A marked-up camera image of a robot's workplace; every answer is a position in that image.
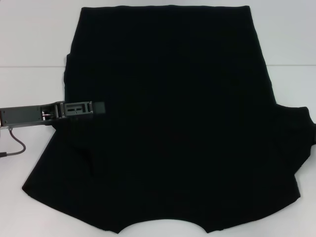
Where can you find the black t-shirt with FREE print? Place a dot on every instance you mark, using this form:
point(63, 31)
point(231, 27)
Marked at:
point(177, 98)

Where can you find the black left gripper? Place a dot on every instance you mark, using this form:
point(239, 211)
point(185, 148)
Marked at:
point(22, 116)

